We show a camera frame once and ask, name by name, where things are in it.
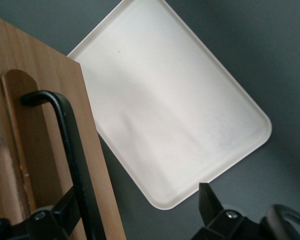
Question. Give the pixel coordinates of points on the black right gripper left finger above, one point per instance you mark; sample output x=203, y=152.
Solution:
x=40, y=225

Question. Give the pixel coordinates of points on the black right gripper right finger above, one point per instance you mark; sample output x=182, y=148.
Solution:
x=215, y=220

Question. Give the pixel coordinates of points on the cream rectangular plastic tray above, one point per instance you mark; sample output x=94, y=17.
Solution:
x=177, y=100

